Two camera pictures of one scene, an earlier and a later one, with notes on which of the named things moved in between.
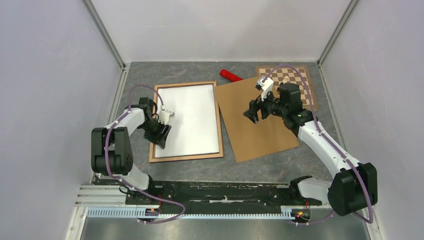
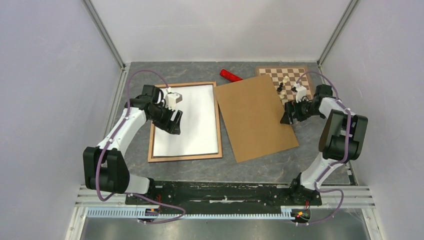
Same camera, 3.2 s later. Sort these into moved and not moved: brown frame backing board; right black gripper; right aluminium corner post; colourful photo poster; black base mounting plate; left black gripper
Moved: left black gripper; right black gripper
Not moved: brown frame backing board; colourful photo poster; right aluminium corner post; black base mounting plate
